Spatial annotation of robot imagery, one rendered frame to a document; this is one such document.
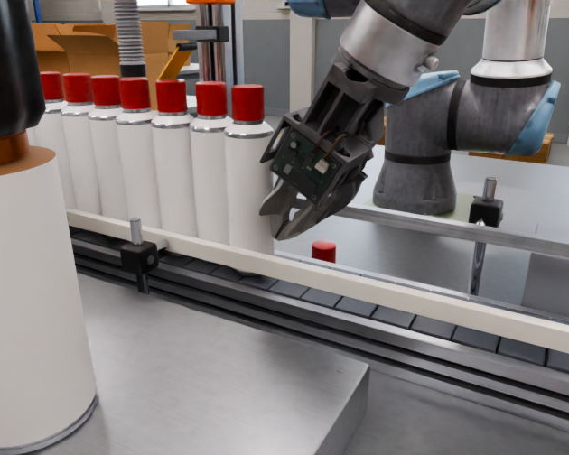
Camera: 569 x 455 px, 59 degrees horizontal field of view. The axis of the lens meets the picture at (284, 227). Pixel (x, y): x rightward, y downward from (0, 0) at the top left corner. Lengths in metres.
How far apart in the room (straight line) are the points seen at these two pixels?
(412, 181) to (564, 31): 5.06
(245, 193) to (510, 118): 0.46
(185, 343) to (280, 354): 0.09
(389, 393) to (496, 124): 0.49
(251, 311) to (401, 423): 0.19
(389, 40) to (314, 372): 0.27
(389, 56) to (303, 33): 6.11
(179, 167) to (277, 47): 6.25
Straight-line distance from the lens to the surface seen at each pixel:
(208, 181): 0.56
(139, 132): 0.61
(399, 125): 0.89
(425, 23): 0.42
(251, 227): 0.54
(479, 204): 0.56
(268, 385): 0.41
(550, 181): 1.22
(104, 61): 2.38
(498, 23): 0.85
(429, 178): 0.90
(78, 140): 0.70
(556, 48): 5.90
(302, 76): 6.55
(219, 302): 0.57
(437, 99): 0.87
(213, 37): 0.63
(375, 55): 0.42
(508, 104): 0.84
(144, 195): 0.63
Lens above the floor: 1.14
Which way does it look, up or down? 22 degrees down
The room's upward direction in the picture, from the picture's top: straight up
